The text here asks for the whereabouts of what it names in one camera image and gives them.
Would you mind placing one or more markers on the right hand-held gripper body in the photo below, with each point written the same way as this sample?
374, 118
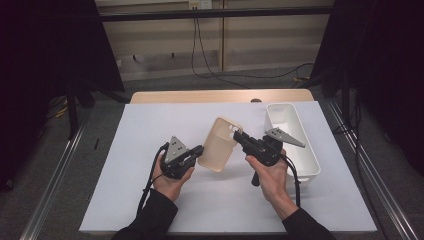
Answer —
270, 150

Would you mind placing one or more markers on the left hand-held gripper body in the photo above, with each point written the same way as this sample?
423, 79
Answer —
175, 156

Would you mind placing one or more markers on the beige phone case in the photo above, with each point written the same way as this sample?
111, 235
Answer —
218, 146

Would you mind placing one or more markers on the white plastic storage bin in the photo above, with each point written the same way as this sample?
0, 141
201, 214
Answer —
301, 156

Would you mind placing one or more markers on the person's left hand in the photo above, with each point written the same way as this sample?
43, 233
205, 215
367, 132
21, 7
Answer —
170, 188

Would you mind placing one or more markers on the person's right hand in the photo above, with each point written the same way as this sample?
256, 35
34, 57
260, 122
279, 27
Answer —
271, 183

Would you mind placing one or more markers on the dark table grommet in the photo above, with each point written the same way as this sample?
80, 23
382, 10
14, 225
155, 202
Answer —
256, 100

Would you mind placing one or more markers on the white table mat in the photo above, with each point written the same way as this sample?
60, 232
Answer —
213, 206

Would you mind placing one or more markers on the small black floor piece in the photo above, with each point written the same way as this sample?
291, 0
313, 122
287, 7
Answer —
96, 144

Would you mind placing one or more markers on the black stand leg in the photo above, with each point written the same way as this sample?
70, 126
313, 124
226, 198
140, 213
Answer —
72, 113

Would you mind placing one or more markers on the black horizontal bar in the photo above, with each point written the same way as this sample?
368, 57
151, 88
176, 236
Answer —
213, 14

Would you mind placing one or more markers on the black curtain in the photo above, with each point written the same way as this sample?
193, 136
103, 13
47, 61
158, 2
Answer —
50, 66
383, 66

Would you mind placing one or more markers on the metal floor rail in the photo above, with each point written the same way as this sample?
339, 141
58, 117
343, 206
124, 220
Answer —
373, 173
53, 186

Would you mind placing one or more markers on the white wall socket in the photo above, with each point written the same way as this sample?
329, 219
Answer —
200, 4

